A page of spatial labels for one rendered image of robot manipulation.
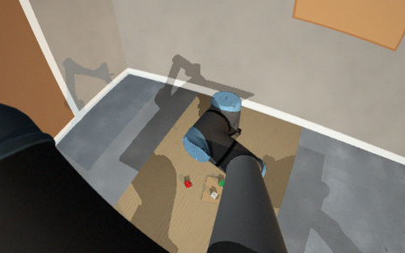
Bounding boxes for tan flat mat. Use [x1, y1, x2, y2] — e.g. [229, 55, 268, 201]
[201, 177, 225, 204]

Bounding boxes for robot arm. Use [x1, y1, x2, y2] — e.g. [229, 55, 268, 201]
[0, 91, 288, 253]

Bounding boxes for red die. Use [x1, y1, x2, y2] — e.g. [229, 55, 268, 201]
[184, 180, 191, 188]

